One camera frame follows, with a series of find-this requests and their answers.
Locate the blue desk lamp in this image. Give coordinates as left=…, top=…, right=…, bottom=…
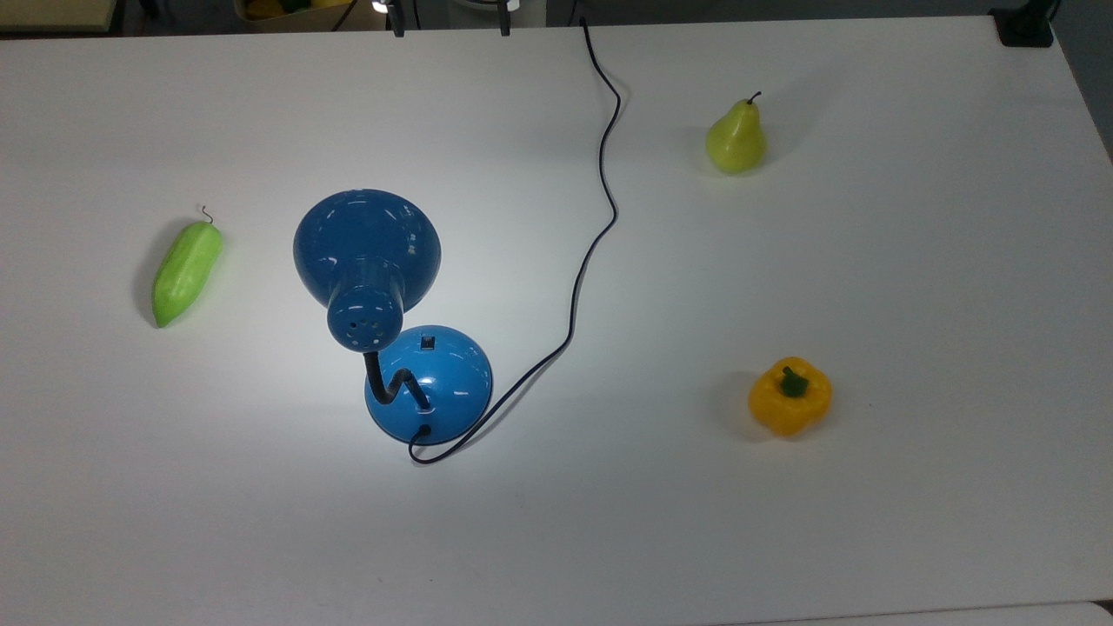
left=292, top=189, right=494, bottom=446

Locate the green toy pear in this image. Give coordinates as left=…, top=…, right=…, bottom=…
left=705, top=91, right=768, bottom=175

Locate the green toy cucumber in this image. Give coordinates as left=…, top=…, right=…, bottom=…
left=151, top=206, right=225, bottom=330

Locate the beige cardboard box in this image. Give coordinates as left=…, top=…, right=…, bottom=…
left=0, top=0, right=118, bottom=34

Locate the yellow toy bell pepper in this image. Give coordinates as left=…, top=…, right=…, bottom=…
left=748, top=356, right=833, bottom=437

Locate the black table clamp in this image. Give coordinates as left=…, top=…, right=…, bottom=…
left=990, top=0, right=1060, bottom=48

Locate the black lamp power cable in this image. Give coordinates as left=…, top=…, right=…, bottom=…
left=408, top=17, right=623, bottom=465

